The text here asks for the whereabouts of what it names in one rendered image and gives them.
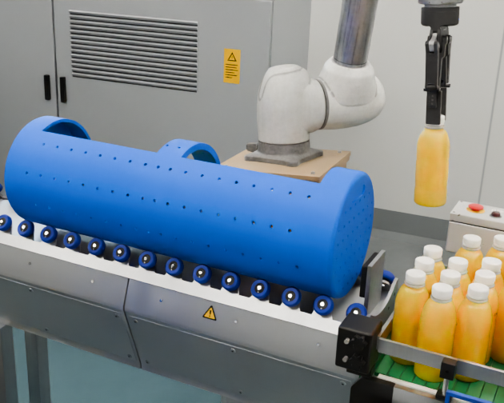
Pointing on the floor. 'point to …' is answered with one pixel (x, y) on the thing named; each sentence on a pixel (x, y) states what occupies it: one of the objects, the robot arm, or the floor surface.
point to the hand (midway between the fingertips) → (436, 105)
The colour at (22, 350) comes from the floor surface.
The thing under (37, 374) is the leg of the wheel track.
